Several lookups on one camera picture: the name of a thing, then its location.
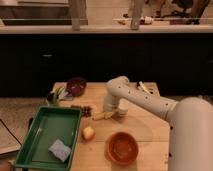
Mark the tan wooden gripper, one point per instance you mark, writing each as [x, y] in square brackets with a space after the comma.
[110, 114]

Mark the yellow banana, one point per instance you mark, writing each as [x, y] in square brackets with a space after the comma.
[103, 115]

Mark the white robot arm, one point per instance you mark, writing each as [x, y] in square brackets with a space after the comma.
[190, 119]

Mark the dark red bowl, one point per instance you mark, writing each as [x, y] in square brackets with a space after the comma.
[76, 86]

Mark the white cup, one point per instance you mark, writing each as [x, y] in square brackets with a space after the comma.
[123, 108]

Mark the dark grape bunch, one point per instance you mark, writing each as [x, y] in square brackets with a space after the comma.
[86, 110]

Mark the green vegetable toy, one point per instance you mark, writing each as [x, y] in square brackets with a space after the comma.
[52, 98]

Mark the blue sponge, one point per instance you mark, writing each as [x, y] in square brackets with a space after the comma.
[60, 150]

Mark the green plastic tray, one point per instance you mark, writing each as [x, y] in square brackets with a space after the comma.
[49, 124]

